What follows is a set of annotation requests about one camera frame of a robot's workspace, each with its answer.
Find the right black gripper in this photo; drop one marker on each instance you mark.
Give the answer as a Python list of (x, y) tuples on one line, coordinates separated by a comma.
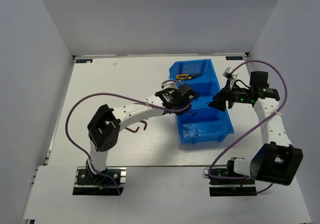
[(219, 102)]

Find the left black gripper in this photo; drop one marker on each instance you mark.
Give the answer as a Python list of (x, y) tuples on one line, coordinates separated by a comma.
[(180, 113)]

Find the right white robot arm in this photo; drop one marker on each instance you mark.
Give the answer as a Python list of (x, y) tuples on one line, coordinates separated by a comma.
[(277, 161)]

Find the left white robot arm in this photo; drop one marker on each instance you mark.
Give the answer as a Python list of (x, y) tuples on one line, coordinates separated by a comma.
[(107, 123)]

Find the blue plastic bin near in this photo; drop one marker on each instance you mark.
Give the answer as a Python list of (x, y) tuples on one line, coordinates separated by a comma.
[(209, 124)]

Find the blue plastic bin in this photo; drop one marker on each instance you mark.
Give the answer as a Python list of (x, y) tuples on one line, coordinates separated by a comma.
[(209, 124), (206, 84)]

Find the blue plastic bin far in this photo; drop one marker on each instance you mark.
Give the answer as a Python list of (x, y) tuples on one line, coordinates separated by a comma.
[(206, 84)]

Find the brown hex key under pliers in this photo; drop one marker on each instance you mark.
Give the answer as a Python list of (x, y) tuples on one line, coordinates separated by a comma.
[(144, 123)]

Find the right corner label sticker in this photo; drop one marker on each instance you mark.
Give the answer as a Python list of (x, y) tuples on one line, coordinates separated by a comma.
[(234, 58)]

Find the corner label sticker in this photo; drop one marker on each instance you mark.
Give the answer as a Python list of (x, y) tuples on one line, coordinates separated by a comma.
[(234, 58), (84, 61)]

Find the brown hex key short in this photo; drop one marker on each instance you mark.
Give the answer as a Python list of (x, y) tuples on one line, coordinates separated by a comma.
[(132, 130)]

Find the left corner label sticker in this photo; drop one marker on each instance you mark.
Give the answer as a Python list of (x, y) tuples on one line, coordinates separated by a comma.
[(84, 61)]

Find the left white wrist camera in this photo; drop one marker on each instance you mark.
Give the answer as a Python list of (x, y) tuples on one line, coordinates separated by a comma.
[(170, 84)]

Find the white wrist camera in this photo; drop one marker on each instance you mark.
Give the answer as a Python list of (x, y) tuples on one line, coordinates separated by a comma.
[(231, 75), (170, 84)]

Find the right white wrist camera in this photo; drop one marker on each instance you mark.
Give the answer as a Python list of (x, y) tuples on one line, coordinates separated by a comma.
[(231, 75)]

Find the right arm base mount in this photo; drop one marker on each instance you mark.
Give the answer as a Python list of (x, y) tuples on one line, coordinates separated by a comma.
[(226, 187)]

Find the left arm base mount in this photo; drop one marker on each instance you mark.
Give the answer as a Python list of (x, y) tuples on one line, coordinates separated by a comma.
[(87, 183)]

